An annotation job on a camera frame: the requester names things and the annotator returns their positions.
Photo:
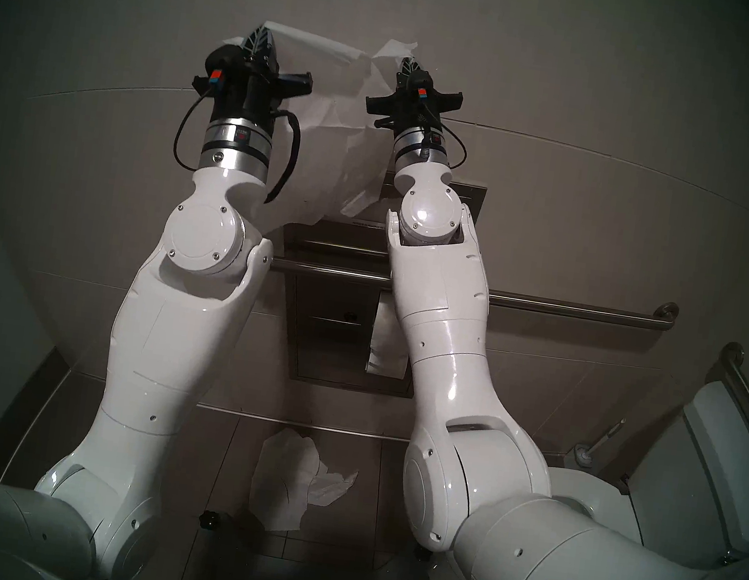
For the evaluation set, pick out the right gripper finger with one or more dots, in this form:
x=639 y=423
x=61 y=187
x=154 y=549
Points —
x=419 y=79
x=405 y=74

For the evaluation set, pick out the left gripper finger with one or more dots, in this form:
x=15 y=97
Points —
x=251 y=47
x=267 y=51

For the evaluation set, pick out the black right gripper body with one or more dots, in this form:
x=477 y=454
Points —
x=414 y=116

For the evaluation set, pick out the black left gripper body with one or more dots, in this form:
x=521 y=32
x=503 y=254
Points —
x=253 y=95

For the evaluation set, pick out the white paper toilet seat cover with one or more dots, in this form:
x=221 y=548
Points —
x=331 y=150

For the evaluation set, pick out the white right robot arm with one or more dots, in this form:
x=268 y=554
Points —
x=449 y=344

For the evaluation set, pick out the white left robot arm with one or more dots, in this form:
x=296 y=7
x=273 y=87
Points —
x=170 y=334

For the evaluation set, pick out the white toilet paper roll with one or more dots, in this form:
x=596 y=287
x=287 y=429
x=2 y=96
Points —
x=383 y=355

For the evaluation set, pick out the toilet brush with holder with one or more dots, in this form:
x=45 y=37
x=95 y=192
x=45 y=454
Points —
x=583 y=452

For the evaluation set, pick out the stainless steel recessed dispenser unit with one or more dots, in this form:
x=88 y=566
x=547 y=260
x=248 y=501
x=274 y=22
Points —
x=332 y=301

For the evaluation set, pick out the long steel grab bar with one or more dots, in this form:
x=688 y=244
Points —
x=570 y=310

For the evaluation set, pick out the crumpled white paper sheet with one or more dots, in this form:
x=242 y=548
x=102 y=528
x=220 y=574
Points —
x=284 y=479

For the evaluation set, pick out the black knob foot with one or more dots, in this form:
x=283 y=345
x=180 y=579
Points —
x=208 y=519
x=420 y=554

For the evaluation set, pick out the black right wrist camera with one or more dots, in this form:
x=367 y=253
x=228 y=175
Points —
x=422 y=93

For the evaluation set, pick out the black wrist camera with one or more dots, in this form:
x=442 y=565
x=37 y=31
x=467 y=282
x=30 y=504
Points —
x=422 y=93
x=215 y=70

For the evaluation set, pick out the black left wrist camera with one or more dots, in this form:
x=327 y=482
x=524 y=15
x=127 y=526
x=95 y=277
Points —
x=215 y=70

